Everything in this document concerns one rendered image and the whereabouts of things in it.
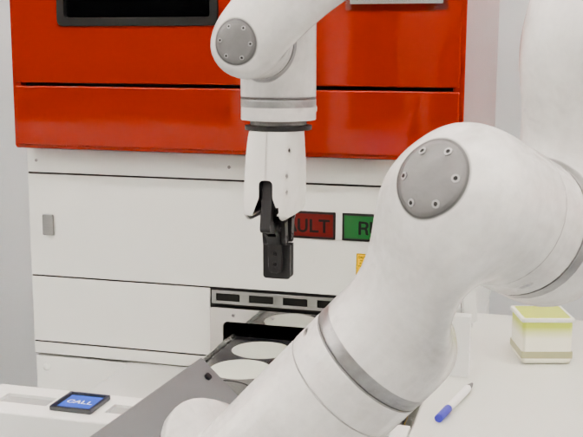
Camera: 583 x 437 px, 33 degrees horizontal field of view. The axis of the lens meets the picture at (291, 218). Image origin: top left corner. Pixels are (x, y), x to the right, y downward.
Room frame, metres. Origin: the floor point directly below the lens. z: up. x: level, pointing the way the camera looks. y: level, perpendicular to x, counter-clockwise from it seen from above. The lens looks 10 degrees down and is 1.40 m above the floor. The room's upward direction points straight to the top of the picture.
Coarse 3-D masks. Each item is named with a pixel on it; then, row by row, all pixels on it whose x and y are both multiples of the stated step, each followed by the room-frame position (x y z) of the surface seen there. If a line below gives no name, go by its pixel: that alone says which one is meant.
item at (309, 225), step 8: (296, 216) 1.71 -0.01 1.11; (304, 216) 1.71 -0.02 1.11; (312, 216) 1.70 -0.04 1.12; (320, 216) 1.70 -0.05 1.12; (328, 216) 1.69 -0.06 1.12; (296, 224) 1.71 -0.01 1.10; (304, 224) 1.71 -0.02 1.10; (312, 224) 1.70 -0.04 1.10; (320, 224) 1.70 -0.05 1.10; (328, 224) 1.69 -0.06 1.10; (296, 232) 1.71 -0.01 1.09; (304, 232) 1.71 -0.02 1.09; (312, 232) 1.70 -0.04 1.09; (320, 232) 1.70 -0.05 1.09; (328, 232) 1.69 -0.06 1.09
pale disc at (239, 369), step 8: (232, 360) 1.56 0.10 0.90; (240, 360) 1.56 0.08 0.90; (248, 360) 1.56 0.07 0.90; (216, 368) 1.52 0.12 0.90; (224, 368) 1.52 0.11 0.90; (232, 368) 1.52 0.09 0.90; (240, 368) 1.52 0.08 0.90; (248, 368) 1.52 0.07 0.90; (256, 368) 1.52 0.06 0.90; (264, 368) 1.52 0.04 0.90; (224, 376) 1.48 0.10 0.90; (232, 376) 1.48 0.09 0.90; (240, 376) 1.48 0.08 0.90; (248, 376) 1.48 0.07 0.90; (256, 376) 1.48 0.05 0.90
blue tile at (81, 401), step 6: (72, 396) 1.21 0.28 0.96; (78, 396) 1.21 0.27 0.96; (84, 396) 1.21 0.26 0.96; (90, 396) 1.21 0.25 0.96; (66, 402) 1.18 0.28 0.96; (72, 402) 1.18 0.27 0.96; (78, 402) 1.18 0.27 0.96; (84, 402) 1.19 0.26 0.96; (90, 402) 1.19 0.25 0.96; (96, 402) 1.19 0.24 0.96
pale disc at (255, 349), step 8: (240, 344) 1.65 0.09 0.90; (248, 344) 1.65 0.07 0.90; (256, 344) 1.65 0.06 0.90; (264, 344) 1.65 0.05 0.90; (272, 344) 1.65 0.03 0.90; (280, 344) 1.65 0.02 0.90; (240, 352) 1.60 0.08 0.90; (248, 352) 1.60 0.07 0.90; (256, 352) 1.60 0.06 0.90; (264, 352) 1.60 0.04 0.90; (272, 352) 1.60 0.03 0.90; (280, 352) 1.60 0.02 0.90
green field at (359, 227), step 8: (344, 216) 1.69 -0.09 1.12; (352, 216) 1.68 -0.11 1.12; (360, 216) 1.68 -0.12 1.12; (344, 224) 1.69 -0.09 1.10; (352, 224) 1.68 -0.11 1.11; (360, 224) 1.68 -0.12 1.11; (368, 224) 1.68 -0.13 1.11; (344, 232) 1.69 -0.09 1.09; (352, 232) 1.68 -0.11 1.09; (360, 232) 1.68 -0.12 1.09; (368, 232) 1.68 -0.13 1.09
